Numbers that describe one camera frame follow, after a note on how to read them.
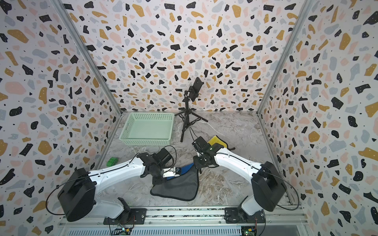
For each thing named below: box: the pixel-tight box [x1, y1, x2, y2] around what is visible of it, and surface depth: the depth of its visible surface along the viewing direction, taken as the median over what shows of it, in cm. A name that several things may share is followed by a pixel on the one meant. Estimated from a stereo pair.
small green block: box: [106, 156, 119, 167], surface depth 92 cm
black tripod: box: [174, 90, 209, 143], surface depth 105 cm
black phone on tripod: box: [189, 76, 205, 102], surface depth 90 cm
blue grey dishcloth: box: [150, 162, 199, 202], surface depth 84 cm
